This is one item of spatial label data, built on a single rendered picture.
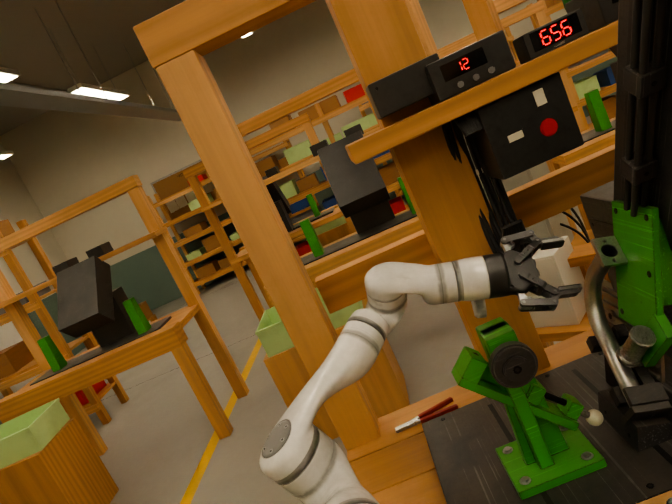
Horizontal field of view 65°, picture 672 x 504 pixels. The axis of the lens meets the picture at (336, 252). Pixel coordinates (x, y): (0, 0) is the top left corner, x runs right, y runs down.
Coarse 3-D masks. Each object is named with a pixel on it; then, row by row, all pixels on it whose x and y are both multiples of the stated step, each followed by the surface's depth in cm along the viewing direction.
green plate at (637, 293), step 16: (640, 208) 80; (656, 208) 77; (624, 224) 86; (640, 224) 81; (656, 224) 78; (624, 240) 86; (640, 240) 82; (656, 240) 78; (640, 256) 82; (656, 256) 79; (624, 272) 88; (640, 272) 83; (656, 272) 79; (624, 288) 89; (640, 288) 84; (656, 288) 80; (624, 304) 90; (640, 304) 85; (656, 304) 80; (624, 320) 91; (640, 320) 86
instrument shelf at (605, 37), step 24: (576, 48) 97; (600, 48) 97; (528, 72) 98; (552, 72) 98; (456, 96) 99; (480, 96) 99; (504, 96) 99; (408, 120) 100; (432, 120) 100; (360, 144) 100; (384, 144) 100
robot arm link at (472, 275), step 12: (456, 264) 89; (468, 264) 88; (480, 264) 87; (456, 276) 87; (468, 276) 87; (480, 276) 87; (468, 288) 87; (480, 288) 87; (468, 300) 89; (480, 300) 92; (480, 312) 92
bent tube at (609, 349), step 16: (592, 240) 89; (608, 240) 89; (608, 256) 91; (624, 256) 87; (592, 272) 92; (592, 288) 95; (592, 304) 96; (592, 320) 96; (608, 336) 93; (608, 352) 92; (624, 368) 89; (624, 384) 88
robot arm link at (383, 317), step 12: (372, 300) 89; (396, 300) 88; (360, 312) 85; (372, 312) 85; (384, 312) 90; (396, 312) 91; (372, 324) 84; (384, 324) 85; (396, 324) 90; (384, 336) 85
